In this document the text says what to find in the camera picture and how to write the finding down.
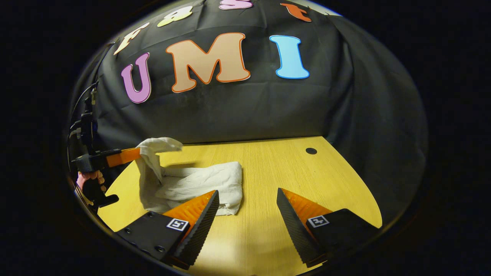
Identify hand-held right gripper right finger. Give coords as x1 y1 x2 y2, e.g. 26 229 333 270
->
276 187 381 268

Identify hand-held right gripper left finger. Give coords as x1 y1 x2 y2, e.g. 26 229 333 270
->
116 190 220 270

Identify white jeans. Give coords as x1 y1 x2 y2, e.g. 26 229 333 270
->
135 137 243 216

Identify black backdrop cloth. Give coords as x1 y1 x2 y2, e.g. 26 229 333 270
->
69 0 428 227

